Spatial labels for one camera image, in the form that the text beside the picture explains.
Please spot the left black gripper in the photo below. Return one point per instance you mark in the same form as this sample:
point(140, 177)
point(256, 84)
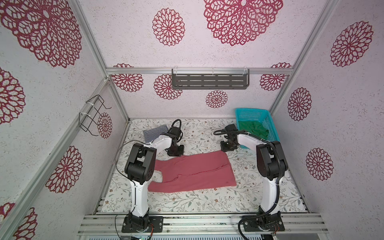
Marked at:
point(181, 151)

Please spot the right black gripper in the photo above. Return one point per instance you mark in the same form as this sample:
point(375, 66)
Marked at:
point(223, 148)

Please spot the maroon red tank top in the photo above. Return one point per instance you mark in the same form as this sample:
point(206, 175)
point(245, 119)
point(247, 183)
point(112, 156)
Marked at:
point(194, 172)

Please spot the blue white striped tank top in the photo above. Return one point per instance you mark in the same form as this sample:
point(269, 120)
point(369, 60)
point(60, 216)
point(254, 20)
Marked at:
point(152, 134)

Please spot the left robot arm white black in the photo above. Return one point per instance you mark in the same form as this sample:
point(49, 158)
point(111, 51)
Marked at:
point(140, 167)

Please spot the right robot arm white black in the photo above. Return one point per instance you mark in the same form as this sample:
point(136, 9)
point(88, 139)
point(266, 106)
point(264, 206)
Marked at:
point(271, 164)

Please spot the green tank top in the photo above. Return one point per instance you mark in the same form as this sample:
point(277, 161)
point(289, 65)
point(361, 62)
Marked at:
point(254, 128)

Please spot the teal plastic basket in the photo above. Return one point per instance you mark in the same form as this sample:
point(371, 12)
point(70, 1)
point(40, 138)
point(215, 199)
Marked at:
point(262, 116)

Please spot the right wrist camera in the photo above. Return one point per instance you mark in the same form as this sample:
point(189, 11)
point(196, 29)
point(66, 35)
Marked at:
point(231, 129)

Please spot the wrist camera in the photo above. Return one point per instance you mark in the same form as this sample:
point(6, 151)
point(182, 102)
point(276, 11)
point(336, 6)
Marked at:
point(231, 129)
point(175, 130)

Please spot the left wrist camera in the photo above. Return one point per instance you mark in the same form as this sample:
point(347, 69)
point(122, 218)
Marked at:
point(175, 130)

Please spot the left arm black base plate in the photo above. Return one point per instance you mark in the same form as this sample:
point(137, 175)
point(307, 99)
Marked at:
point(146, 224)

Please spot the grey metal wall shelf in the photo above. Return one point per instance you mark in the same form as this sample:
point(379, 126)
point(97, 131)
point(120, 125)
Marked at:
point(189, 81)

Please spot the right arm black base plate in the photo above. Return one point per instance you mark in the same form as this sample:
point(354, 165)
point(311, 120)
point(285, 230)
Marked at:
point(268, 223)

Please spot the black wire wall rack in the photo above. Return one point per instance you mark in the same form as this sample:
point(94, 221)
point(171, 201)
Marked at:
point(95, 120)

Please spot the aluminium front rail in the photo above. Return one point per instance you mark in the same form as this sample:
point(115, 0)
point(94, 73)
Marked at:
point(201, 224)

